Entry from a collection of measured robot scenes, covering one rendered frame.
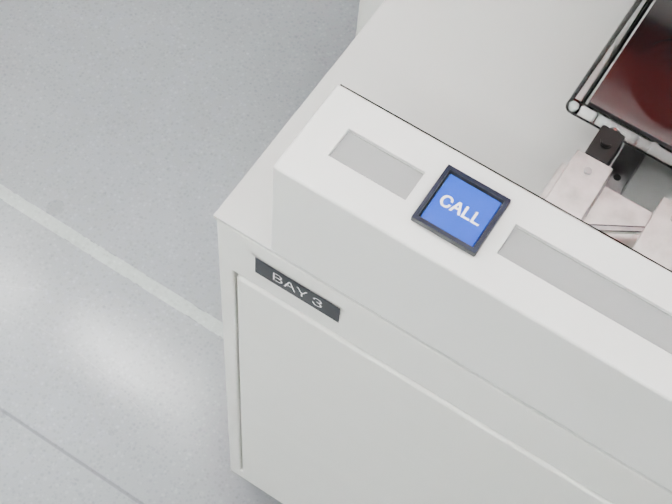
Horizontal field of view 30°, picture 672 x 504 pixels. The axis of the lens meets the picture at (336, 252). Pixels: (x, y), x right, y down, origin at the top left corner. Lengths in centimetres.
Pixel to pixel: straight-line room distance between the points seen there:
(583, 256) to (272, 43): 133
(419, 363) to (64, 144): 114
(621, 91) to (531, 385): 27
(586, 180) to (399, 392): 27
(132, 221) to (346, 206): 112
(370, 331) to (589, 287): 23
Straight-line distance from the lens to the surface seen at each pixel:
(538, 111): 119
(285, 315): 118
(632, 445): 102
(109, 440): 190
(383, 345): 111
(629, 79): 113
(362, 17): 189
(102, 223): 204
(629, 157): 115
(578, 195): 104
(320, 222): 99
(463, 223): 95
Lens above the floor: 179
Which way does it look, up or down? 63 degrees down
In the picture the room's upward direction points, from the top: 7 degrees clockwise
